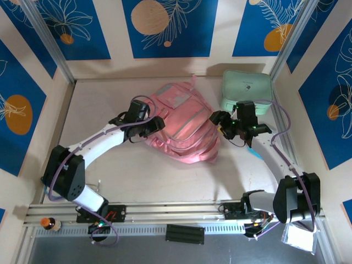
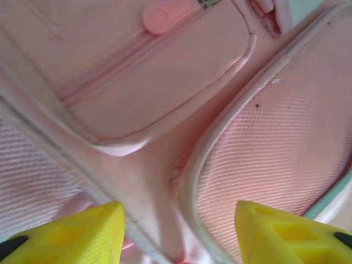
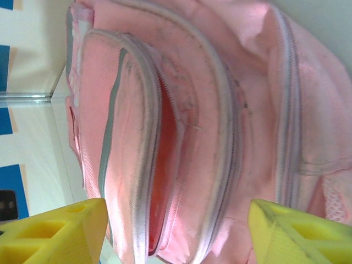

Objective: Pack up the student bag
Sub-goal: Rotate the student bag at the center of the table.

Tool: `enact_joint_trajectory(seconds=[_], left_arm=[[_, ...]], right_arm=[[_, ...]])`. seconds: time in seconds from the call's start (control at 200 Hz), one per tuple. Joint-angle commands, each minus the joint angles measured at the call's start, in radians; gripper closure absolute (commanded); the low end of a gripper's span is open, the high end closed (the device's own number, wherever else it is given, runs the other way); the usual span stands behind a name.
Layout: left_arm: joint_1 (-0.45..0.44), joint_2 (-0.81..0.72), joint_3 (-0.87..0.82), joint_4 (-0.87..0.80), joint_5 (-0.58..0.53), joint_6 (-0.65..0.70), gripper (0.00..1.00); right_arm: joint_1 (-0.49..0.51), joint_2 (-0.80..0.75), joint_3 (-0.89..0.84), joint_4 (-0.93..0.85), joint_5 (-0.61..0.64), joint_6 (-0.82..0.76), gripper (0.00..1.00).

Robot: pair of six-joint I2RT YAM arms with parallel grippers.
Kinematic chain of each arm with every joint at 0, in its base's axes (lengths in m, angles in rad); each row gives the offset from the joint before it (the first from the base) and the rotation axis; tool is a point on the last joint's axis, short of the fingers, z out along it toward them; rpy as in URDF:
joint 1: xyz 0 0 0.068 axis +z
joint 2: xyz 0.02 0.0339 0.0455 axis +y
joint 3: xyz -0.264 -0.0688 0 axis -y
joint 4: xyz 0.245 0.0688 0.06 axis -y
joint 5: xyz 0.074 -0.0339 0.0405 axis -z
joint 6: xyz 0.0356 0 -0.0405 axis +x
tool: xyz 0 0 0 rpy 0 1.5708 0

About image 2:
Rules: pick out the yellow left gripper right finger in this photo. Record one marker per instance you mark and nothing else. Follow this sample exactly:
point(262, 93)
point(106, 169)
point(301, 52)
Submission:
point(275, 242)

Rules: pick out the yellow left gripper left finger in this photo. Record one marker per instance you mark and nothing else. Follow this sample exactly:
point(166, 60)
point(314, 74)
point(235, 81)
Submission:
point(82, 239)

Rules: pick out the pink student backpack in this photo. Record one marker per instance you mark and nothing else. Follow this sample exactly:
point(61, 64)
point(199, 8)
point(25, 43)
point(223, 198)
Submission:
point(165, 96)

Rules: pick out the mint green zip case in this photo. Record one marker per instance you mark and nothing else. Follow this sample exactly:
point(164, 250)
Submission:
point(330, 198)

